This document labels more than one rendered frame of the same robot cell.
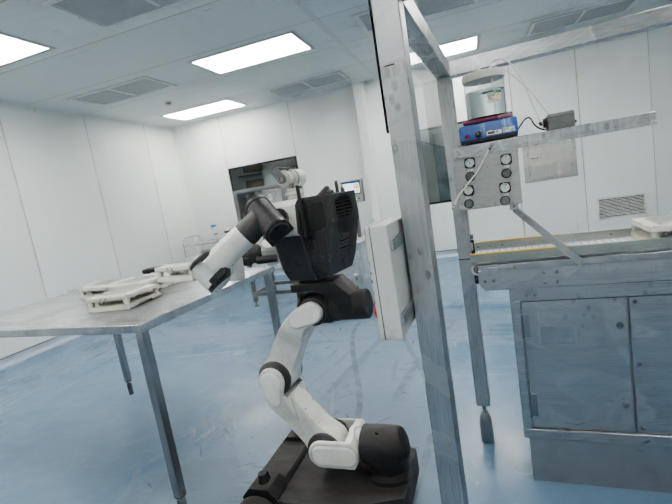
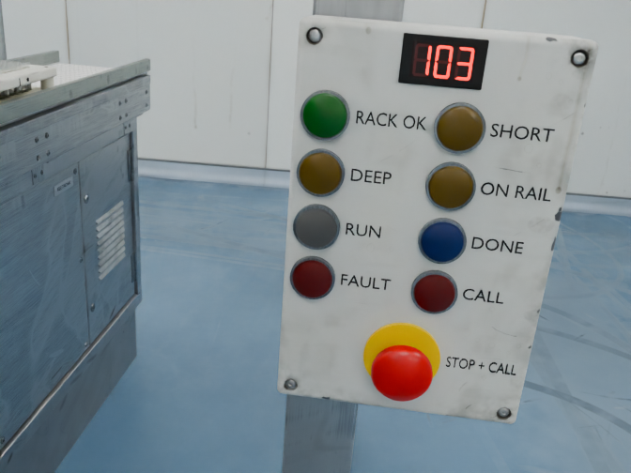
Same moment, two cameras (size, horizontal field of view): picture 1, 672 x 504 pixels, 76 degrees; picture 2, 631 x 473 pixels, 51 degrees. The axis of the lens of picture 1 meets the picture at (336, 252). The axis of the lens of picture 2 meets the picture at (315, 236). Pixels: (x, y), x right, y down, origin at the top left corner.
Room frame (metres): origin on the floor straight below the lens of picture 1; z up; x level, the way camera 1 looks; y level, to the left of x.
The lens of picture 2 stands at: (1.19, 0.26, 1.23)
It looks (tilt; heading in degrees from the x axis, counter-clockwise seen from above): 22 degrees down; 253
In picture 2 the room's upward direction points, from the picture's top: 4 degrees clockwise
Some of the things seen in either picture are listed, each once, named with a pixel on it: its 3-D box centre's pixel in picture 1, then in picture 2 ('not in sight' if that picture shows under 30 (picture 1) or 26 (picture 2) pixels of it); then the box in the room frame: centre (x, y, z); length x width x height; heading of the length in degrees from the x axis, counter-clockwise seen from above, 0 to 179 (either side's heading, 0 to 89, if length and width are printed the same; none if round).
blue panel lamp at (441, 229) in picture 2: not in sight; (442, 242); (1.00, -0.09, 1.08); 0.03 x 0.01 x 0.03; 157
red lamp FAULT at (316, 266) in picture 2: not in sight; (312, 279); (1.07, -0.12, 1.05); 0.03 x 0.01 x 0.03; 157
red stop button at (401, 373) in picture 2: not in sight; (401, 361); (1.01, -0.09, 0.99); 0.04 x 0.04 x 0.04; 67
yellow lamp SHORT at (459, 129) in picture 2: not in sight; (459, 129); (1.00, -0.09, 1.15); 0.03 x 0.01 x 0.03; 157
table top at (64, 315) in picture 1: (117, 299); not in sight; (2.48, 1.30, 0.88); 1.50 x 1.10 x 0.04; 67
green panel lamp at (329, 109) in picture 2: not in sight; (324, 115); (1.07, -0.12, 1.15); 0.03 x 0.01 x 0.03; 157
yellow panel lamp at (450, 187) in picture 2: not in sight; (451, 187); (1.00, -0.09, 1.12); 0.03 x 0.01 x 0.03; 157
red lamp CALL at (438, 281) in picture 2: not in sight; (434, 293); (1.00, -0.09, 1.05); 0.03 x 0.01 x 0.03; 157
